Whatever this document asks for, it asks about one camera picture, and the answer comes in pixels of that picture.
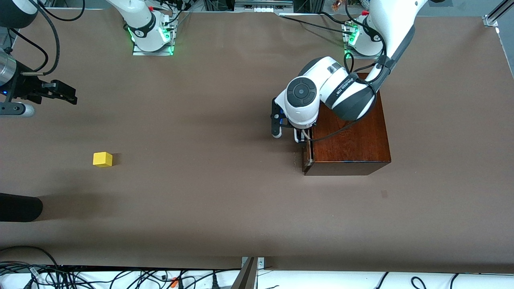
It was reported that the yellow cube block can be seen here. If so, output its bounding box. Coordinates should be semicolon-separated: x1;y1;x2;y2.
93;152;114;168

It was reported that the dark brown wooden cabinet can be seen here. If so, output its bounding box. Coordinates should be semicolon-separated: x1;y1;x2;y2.
303;72;391;176

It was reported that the black ribbed cylinder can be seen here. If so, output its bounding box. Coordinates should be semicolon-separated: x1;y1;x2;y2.
0;193;43;222

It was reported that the dark diagonal bar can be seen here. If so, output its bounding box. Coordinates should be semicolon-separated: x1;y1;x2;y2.
231;257;257;289

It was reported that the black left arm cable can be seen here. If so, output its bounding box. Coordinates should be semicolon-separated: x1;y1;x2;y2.
305;0;389;142

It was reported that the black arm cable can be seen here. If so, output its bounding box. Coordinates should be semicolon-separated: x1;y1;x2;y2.
21;0;61;76
305;0;389;142

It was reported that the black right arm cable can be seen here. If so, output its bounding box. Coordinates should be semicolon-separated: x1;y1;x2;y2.
21;0;61;76

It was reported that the black looped cable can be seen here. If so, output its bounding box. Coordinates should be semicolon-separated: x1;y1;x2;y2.
38;0;86;22

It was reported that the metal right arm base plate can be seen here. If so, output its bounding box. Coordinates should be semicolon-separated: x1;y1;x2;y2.
132;38;175;56

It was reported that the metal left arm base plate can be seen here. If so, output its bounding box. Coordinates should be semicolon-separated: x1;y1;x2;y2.
343;22;387;60

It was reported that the long black table cable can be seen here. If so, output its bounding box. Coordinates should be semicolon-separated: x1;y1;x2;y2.
279;14;352;36

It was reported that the short black table cable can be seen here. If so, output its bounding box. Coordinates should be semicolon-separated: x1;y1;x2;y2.
319;11;354;26

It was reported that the grey metal rail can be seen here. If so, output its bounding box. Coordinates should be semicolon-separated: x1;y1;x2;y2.
235;0;294;8

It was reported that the silver metal bracket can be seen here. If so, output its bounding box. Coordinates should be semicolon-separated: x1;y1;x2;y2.
241;257;265;277

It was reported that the thick black arched cable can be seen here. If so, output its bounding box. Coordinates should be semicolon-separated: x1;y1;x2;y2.
0;246;61;267

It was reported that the grey braided cable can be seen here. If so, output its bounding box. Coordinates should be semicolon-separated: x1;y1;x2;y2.
0;261;39;277

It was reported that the aluminium frame profile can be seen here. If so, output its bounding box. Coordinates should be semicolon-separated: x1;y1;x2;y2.
483;0;514;28

